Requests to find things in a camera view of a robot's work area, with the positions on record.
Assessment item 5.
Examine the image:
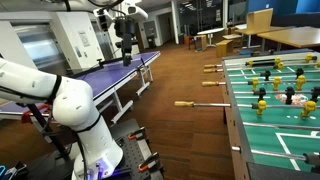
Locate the yellow midfield foosball rod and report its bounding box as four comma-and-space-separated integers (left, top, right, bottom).
201, 75, 320, 93

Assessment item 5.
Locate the black striker foosball rod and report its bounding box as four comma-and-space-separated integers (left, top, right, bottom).
227, 67, 320, 82

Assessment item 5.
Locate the black trash bin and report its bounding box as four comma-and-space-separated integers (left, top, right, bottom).
146, 34, 157, 49

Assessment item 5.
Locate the black robot cart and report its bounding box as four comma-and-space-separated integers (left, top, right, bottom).
26, 118, 166, 180

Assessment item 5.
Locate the blue ping pong table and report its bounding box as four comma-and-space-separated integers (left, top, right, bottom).
0, 50, 162, 125

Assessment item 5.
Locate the wooden table with board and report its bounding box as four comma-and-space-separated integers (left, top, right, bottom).
234, 25, 284, 50

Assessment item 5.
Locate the orange black clamp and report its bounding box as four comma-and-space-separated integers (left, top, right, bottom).
137, 151, 161, 174
127, 126, 148, 141

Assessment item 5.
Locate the large wooden table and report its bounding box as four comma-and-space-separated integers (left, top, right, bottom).
257, 26, 320, 52

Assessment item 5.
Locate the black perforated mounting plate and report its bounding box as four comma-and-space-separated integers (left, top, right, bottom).
114, 132, 165, 180

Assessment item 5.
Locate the black defender foosball rod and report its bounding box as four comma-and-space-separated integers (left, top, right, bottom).
242, 121, 320, 132

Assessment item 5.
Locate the yellow goalkeeper foosball rod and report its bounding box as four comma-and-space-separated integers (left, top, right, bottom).
203, 53, 320, 69

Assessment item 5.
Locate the black midfield foosball rod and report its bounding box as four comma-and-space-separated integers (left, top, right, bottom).
233, 85, 320, 104

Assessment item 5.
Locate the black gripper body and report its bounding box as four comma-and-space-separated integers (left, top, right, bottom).
114, 17, 136, 45

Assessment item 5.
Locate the red clamp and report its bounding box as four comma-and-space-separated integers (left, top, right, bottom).
20, 103, 53, 125

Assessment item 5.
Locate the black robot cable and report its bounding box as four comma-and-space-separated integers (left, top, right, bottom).
74, 131, 90, 180

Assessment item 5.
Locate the black ping pong net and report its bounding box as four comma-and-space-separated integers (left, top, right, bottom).
68, 56, 148, 80

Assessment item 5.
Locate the wooden bench box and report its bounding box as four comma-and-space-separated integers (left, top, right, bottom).
194, 34, 208, 52

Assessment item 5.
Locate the yellow defender foosball rod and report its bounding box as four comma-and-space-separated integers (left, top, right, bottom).
203, 61, 320, 74

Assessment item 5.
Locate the foosball table green field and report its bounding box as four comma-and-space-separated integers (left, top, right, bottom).
221, 49, 320, 180

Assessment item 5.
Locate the wooden cube stool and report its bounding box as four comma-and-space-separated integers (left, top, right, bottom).
215, 39, 235, 59

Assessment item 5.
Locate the black stand pole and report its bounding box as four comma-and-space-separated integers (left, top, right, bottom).
26, 103, 72, 158

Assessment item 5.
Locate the yellow striker foosball rod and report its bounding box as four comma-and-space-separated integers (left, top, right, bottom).
174, 99, 320, 120

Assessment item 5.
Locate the white paper notice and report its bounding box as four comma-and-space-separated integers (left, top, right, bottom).
78, 31, 91, 48

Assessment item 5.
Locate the black goalkeeper foosball rod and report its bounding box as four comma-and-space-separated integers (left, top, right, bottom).
231, 145, 320, 168

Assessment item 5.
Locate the white round table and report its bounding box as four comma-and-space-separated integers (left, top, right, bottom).
196, 27, 227, 48

